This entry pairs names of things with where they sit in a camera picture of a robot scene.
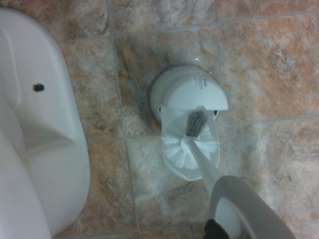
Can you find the white toilet bowl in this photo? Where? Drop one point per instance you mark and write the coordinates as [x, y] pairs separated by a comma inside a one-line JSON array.
[[37, 149]]

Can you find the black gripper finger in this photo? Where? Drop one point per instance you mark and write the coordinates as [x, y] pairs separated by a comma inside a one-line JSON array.
[[216, 230]]

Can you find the white toilet brush holder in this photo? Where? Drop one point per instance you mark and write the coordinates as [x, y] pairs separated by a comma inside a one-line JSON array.
[[179, 92]]

